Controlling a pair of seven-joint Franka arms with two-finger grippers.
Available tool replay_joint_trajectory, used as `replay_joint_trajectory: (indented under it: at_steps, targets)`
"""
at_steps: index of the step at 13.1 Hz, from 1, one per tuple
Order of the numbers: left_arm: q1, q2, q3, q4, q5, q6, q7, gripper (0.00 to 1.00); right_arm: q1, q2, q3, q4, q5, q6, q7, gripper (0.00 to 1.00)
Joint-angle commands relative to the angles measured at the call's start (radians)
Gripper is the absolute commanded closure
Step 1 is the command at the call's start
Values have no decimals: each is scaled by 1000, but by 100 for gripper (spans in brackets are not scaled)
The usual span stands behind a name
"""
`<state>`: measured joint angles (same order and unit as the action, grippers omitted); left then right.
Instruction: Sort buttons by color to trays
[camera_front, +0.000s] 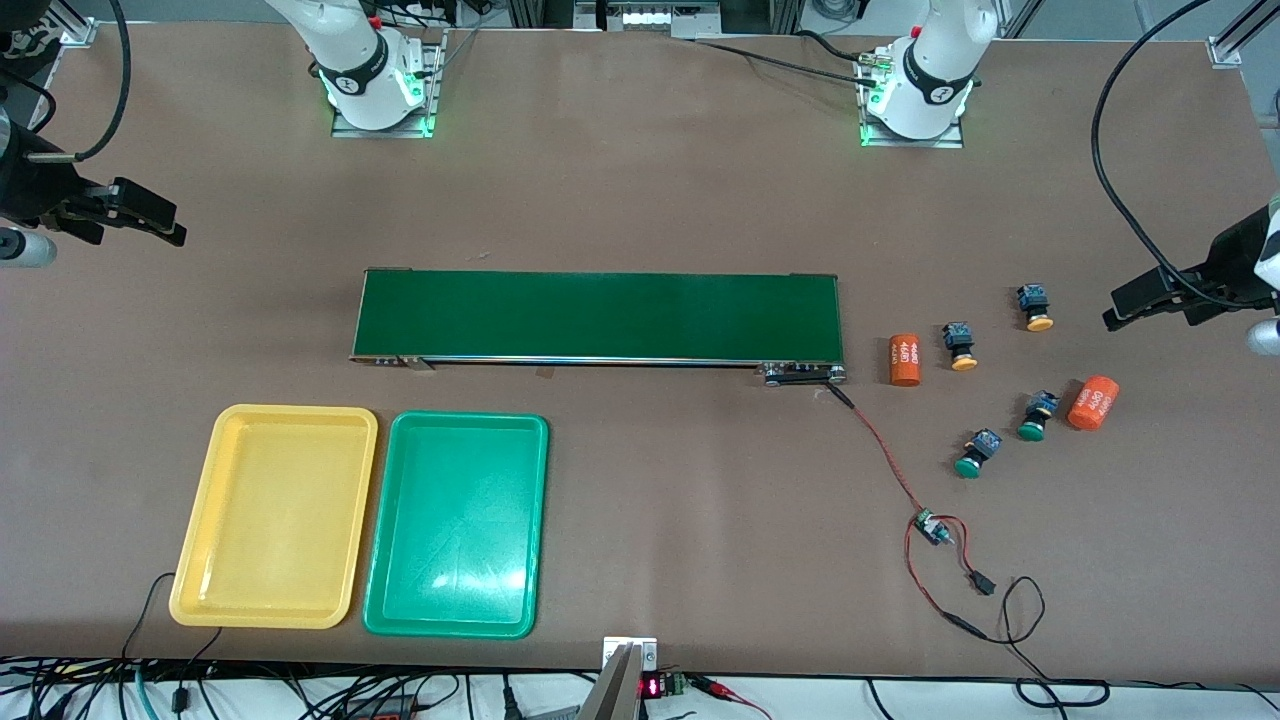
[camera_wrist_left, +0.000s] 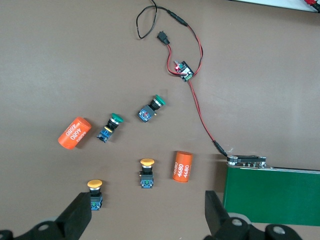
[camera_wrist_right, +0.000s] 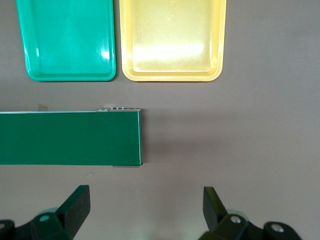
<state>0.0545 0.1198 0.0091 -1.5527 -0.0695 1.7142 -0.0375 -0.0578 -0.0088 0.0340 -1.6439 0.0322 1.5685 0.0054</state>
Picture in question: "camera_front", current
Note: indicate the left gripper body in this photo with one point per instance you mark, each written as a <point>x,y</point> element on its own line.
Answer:
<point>1232,258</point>

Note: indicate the yellow push button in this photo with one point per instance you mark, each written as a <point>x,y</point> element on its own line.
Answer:
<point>1034,302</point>
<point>960,340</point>

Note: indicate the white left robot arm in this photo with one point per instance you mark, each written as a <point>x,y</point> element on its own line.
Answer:
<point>935,70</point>

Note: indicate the yellow plastic tray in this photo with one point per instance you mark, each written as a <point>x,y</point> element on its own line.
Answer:
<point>270,540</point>

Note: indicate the green conveyor belt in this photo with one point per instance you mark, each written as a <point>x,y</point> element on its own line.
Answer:
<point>805,310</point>

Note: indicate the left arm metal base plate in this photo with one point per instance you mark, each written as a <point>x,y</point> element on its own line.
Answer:
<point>900,143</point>

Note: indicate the silver mounting plate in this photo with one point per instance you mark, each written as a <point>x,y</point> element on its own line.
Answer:
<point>630,648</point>

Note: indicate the green push button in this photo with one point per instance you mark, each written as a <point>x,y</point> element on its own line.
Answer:
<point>1035,420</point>
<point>975,455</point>

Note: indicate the grey metal beam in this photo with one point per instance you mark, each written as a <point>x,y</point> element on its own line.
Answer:
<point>610,695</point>

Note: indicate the green plastic tray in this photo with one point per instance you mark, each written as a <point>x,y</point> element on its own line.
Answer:
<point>460,560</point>

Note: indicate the dark patterned bundle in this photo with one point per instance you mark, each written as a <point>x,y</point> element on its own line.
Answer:
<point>25,42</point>

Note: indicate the small green circuit board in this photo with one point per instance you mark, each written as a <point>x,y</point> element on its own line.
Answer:
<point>930,527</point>

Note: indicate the red clip lead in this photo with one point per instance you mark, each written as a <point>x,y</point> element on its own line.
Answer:
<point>722,688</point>

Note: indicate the black power plug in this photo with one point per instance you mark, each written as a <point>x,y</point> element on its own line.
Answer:
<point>510,700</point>

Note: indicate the orange cylinder white print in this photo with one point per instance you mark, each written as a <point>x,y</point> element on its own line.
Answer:
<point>904,360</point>
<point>1092,403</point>

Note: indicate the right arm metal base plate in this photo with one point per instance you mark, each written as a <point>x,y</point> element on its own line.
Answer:
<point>380,133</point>

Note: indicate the red LED display module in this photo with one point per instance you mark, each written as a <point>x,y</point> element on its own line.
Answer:
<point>652,687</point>

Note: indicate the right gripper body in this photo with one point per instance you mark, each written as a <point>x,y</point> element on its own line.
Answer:
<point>32,186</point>

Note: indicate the white light bar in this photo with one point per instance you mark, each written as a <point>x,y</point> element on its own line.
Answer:
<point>650,15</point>

